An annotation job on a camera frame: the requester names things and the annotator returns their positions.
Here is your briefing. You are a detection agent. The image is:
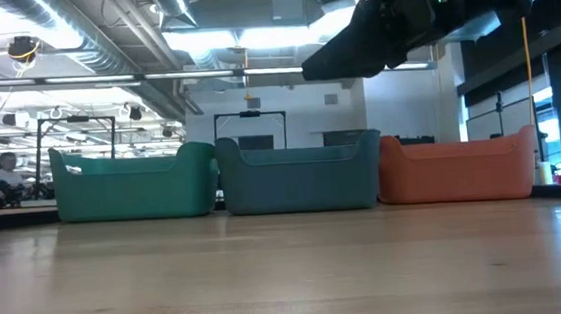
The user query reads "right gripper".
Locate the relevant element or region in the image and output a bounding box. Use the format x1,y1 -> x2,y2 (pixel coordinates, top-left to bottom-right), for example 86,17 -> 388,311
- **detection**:
296,0 -> 460,84

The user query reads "blue-grey plastic bin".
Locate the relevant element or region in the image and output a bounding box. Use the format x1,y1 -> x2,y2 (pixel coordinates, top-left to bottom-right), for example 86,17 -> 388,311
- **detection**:
214,124 -> 389,221

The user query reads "ceiling light tube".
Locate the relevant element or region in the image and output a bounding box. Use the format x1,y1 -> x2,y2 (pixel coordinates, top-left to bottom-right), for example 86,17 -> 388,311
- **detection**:
0,42 -> 438,104

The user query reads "orange plastic bin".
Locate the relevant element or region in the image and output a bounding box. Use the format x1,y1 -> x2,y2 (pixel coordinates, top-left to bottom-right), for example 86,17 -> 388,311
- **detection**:
373,123 -> 541,211

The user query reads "black tripod stand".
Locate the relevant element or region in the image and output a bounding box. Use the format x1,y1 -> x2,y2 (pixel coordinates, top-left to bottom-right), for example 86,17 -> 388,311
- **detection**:
485,90 -> 511,141

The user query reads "white cup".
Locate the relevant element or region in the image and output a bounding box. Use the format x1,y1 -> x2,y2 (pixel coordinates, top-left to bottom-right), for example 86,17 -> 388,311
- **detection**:
536,160 -> 556,187

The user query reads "green plastic bin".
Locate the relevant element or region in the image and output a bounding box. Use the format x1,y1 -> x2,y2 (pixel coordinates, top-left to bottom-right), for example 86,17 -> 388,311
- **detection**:
47,134 -> 224,229

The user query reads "person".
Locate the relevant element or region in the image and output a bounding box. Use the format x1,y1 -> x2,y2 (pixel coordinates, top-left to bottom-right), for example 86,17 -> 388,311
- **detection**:
0,150 -> 30,201

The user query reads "black frame stand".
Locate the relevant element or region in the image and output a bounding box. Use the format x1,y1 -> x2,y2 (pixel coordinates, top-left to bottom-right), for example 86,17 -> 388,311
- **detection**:
212,106 -> 290,156
31,111 -> 123,198

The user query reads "round silver ventilation duct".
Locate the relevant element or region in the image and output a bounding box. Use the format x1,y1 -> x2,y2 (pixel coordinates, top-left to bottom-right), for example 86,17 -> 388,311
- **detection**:
147,0 -> 200,33

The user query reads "yellow cable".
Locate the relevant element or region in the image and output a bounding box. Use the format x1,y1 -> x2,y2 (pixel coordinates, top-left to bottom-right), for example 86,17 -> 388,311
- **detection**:
518,15 -> 542,184

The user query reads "black ceiling cable reel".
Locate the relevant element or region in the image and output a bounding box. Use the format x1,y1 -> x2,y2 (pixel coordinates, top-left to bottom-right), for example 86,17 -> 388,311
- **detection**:
5,33 -> 44,67

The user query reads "black aluminium table frame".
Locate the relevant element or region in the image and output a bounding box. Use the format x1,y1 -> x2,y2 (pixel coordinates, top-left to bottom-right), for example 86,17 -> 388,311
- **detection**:
0,165 -> 561,246

